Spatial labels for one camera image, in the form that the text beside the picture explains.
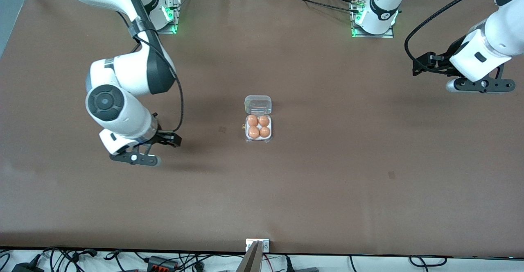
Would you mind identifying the black orange connector box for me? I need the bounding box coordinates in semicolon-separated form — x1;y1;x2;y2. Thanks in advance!
147;256;179;271

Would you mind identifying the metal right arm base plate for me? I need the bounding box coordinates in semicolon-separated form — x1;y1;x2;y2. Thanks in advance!
157;0;179;34

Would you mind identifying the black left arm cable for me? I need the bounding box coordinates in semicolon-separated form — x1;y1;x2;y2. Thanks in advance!
404;0;503;70

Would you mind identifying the long black table cable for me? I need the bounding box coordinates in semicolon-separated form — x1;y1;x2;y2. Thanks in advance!
262;0;361;14

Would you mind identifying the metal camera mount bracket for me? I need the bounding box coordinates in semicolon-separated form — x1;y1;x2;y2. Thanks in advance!
246;238;270;253

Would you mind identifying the clear lidded white egg box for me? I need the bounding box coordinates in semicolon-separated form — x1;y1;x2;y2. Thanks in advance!
244;95;273;143

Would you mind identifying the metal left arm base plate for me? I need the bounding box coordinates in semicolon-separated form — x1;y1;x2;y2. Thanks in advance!
351;0;395;39

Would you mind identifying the aluminium camera mount bar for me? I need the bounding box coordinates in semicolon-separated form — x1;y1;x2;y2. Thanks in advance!
235;241;263;272

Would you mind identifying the looped black floor cable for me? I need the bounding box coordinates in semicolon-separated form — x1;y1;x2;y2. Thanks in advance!
409;256;447;268

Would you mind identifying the black power adapter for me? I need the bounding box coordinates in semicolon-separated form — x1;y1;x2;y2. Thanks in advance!
11;262;45;272

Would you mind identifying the black plug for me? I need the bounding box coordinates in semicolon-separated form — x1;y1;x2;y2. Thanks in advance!
282;256;320;272

